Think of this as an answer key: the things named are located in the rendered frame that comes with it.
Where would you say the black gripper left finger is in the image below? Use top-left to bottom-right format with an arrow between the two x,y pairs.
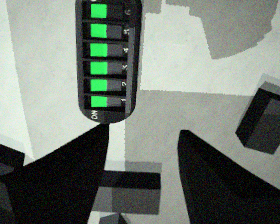
0,123 -> 109,224

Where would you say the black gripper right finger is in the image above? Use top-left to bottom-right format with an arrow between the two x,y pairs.
178,130 -> 280,224

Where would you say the small white block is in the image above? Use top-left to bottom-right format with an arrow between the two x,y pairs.
99,213 -> 128,224

